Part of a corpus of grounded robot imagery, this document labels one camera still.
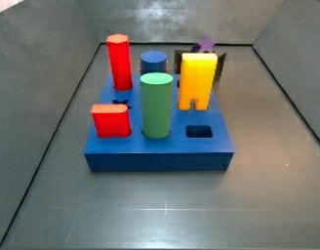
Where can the blue cylinder block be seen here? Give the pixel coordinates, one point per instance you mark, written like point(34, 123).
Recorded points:
point(152, 62)

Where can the short red block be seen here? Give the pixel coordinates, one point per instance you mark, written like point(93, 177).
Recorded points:
point(110, 120)

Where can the tall red hexagonal block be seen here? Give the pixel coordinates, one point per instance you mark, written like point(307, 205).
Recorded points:
point(118, 50)

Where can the blue shape sorter base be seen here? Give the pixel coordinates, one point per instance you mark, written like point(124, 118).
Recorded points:
point(197, 146)

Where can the green cylinder block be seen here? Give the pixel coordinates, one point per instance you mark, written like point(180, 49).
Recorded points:
point(156, 91)

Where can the black curved fixture stand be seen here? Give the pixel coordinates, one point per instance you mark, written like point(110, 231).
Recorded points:
point(218, 67)

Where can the yellow arch block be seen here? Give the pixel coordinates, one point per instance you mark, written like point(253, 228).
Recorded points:
point(197, 73)

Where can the purple star prism block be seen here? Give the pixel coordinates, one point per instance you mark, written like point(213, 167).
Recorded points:
point(202, 45)

